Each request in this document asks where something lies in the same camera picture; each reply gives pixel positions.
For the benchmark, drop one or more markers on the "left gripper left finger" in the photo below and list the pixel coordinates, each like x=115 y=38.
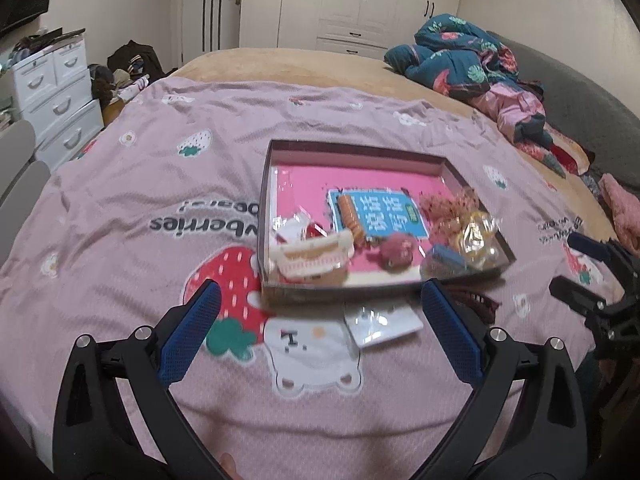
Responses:
x=115 y=417

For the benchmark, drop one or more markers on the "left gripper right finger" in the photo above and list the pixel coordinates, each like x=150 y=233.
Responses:
x=524 y=417

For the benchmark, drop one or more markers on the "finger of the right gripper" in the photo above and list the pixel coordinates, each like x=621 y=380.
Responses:
x=578 y=298
x=589 y=247

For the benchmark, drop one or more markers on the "dark red hair clip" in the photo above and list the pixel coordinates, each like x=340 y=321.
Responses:
x=483 y=306

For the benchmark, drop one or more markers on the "small blue hair clip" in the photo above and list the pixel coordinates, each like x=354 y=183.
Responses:
x=448 y=260

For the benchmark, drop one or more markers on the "brown dotted scrunchie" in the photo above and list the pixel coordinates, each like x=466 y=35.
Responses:
x=446 y=215

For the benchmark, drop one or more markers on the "pink fluffy hair clip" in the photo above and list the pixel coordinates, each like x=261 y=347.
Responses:
x=393 y=253

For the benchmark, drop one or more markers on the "cream claw hair clip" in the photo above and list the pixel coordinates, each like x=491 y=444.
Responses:
x=313 y=258

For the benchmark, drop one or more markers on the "clear packet red bow clip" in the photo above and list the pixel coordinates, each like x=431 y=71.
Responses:
x=294 y=229

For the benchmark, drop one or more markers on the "person's hand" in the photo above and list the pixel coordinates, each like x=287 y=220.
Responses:
x=228 y=463

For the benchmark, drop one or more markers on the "pink knitted garment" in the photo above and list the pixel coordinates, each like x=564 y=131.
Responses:
x=625 y=209

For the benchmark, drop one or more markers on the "grey padded headboard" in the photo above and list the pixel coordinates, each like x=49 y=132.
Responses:
x=585 y=112

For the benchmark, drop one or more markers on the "empty clear plastic packet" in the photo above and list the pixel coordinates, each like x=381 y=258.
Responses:
x=372 y=324

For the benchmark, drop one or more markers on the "pink strawberry print blanket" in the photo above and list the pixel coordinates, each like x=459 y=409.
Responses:
x=169 y=195

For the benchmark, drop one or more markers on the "pink book blue label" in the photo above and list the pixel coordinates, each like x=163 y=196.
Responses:
x=385 y=202

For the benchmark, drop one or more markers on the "teal floral quilt pile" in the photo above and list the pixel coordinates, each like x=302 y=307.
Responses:
x=456 y=58

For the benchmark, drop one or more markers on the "grey chair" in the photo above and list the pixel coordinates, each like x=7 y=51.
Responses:
x=22 y=178

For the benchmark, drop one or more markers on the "dark cardboard box tray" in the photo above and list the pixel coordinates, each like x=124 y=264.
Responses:
x=480 y=241

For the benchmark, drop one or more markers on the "tan bed sheet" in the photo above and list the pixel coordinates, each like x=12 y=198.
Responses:
x=326 y=69

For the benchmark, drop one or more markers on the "white drawer cabinet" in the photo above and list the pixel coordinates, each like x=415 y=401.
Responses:
x=51 y=89

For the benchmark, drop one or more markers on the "white wardrobe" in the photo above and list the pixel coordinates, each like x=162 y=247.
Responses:
x=356 y=27

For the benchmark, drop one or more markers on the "dark clothes pile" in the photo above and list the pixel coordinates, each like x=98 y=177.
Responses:
x=132 y=66

